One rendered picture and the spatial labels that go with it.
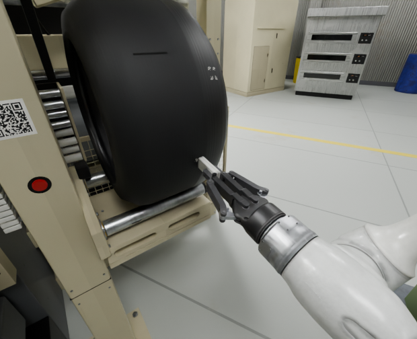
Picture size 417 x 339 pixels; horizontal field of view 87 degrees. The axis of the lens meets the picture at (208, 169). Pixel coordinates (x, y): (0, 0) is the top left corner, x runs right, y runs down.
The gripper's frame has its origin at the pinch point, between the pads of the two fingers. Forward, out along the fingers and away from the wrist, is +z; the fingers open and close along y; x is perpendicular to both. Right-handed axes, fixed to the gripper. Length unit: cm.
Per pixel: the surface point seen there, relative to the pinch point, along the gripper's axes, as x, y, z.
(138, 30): -25.9, 7.8, 15.2
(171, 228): 28.7, 5.7, 8.8
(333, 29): 5, -518, 266
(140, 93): -17.2, 11.6, 7.5
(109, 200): 35, 18, 37
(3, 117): -10.0, 34.0, 23.7
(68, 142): 18, 24, 60
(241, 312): 109, -27, -10
